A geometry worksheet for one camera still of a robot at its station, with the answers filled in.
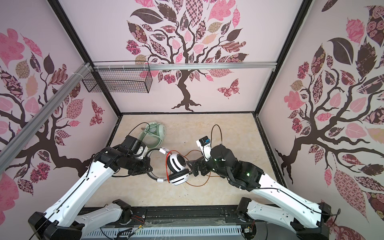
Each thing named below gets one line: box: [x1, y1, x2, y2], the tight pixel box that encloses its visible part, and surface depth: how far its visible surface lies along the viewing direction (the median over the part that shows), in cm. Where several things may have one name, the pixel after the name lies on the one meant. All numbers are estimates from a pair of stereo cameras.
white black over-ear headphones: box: [146, 147, 190, 186], surface depth 65 cm
